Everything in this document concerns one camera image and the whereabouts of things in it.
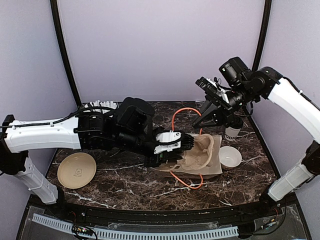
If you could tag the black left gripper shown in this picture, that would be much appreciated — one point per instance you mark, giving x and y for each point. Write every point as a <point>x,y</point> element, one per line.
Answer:
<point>163,157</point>

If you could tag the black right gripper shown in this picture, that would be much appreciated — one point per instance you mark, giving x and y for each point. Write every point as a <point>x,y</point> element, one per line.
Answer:
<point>220,116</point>

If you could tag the black plastic cup lid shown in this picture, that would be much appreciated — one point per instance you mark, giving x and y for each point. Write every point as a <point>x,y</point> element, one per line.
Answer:
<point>237,123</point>

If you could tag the white paper coffee cup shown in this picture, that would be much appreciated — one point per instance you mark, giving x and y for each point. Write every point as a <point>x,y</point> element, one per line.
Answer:
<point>231,133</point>

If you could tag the brown pulp cup carrier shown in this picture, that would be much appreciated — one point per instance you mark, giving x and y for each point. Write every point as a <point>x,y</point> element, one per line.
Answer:
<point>200,155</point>

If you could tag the white cream bear paper bag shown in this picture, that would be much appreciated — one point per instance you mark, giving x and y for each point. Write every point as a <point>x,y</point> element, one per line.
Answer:
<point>173,169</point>

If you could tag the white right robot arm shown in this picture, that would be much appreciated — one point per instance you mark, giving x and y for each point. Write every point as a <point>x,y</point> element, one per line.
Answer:
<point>247,86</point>

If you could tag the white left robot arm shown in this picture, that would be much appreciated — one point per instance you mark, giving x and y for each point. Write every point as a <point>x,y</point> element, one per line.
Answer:
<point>127,126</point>

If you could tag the white ceramic bowl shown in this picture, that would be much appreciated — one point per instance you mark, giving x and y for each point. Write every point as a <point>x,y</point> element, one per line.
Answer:
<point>229,157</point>

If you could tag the white wrapped straws bundle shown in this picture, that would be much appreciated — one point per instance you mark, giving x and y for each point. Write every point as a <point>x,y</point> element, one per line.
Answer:
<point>100,103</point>

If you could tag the beige round plate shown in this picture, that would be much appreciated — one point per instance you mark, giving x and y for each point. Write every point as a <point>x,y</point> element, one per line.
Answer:
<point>76,170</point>

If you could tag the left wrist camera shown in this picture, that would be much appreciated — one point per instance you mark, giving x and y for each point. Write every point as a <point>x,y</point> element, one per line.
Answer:
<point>173,140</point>

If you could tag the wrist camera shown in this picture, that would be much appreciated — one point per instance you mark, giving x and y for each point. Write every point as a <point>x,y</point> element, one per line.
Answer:
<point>212,88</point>
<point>173,140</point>

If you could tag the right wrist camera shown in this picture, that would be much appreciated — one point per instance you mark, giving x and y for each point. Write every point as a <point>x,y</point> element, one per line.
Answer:
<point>212,88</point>

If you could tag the black front table rail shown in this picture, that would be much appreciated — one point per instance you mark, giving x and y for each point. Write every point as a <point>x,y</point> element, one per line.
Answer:
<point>91,212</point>

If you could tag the black right frame post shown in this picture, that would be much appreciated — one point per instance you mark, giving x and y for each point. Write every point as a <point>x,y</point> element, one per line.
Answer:
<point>262,34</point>

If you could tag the black frame post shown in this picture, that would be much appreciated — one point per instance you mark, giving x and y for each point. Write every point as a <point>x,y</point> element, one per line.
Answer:
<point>262,34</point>
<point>63,51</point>

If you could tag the white slotted cable duct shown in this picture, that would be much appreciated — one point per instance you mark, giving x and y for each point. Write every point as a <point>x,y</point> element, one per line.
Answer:
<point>121,231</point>

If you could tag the black left frame post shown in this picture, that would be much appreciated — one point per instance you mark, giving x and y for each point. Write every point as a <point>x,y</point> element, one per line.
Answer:
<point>63,51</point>

